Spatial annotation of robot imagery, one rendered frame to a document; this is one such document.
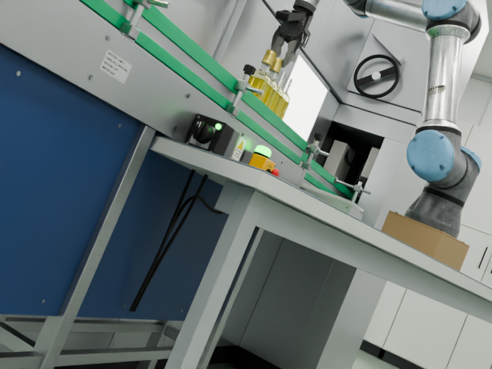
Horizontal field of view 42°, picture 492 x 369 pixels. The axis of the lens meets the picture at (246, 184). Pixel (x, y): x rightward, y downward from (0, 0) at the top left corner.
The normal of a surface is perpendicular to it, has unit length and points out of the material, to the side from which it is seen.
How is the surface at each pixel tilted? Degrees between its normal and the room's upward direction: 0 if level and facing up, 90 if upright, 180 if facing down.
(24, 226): 90
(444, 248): 90
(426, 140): 99
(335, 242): 90
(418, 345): 90
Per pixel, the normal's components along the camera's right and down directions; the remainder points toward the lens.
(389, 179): -0.39, -0.21
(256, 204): 0.66, 0.24
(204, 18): 0.84, 0.33
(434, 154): -0.60, -0.13
